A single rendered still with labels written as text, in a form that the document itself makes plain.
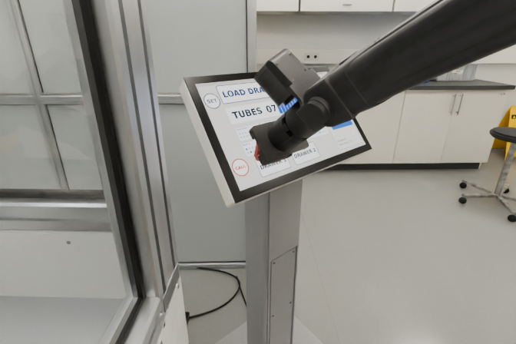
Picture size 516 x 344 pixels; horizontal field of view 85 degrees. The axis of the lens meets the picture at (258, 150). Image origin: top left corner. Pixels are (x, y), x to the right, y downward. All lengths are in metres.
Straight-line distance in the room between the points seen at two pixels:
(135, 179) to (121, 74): 0.10
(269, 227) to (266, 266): 0.15
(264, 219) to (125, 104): 0.66
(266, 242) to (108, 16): 0.77
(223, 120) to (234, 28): 0.76
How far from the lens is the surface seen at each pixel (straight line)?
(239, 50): 1.36
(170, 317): 0.46
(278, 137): 0.46
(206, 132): 0.63
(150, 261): 0.36
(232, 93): 0.72
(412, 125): 3.19
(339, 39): 3.48
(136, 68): 0.31
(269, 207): 0.85
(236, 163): 0.63
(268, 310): 1.12
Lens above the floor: 1.27
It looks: 21 degrees down
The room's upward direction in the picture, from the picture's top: straight up
